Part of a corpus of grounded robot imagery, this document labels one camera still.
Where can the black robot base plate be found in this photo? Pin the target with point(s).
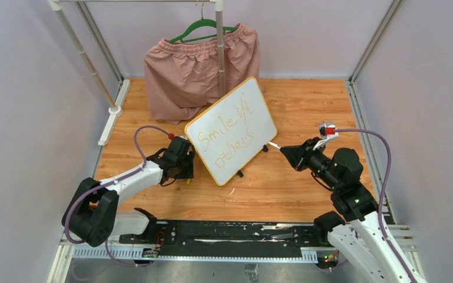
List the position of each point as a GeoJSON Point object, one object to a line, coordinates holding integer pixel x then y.
{"type": "Point", "coordinates": [220, 241]}

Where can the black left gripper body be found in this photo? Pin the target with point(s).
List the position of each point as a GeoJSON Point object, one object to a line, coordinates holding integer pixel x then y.
{"type": "Point", "coordinates": [185, 166]}

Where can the metal whiteboard stand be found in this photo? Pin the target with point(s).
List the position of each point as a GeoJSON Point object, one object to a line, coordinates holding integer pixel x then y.
{"type": "Point", "coordinates": [264, 149]}

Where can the pink shorts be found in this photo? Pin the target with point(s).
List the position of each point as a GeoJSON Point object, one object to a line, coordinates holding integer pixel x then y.
{"type": "Point", "coordinates": [183, 78]}

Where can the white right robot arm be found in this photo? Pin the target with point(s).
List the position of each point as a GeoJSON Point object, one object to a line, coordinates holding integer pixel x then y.
{"type": "Point", "coordinates": [356, 227]}

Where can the yellow framed whiteboard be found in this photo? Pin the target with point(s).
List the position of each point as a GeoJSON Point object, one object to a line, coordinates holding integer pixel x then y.
{"type": "Point", "coordinates": [232, 131]}

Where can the white clothes rack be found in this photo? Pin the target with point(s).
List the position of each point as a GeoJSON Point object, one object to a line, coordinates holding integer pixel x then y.
{"type": "Point", "coordinates": [116, 104]}

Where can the white whiteboard marker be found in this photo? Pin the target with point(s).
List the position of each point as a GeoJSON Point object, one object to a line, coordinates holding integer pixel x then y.
{"type": "Point", "coordinates": [274, 145]}

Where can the aluminium cage frame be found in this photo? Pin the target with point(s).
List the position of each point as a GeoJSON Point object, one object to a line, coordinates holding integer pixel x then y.
{"type": "Point", "coordinates": [308, 50]}

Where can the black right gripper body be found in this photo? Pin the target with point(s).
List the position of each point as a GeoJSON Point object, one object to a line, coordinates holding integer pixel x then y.
{"type": "Point", "coordinates": [315, 160]}

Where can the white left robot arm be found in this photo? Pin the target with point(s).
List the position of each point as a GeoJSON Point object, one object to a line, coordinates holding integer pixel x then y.
{"type": "Point", "coordinates": [92, 215]}

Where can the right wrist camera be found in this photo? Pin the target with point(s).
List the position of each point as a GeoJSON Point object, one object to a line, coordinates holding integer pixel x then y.
{"type": "Point", "coordinates": [327, 132]}

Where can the green clothes hanger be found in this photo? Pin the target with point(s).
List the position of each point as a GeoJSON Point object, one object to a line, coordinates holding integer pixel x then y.
{"type": "Point", "coordinates": [204, 28]}

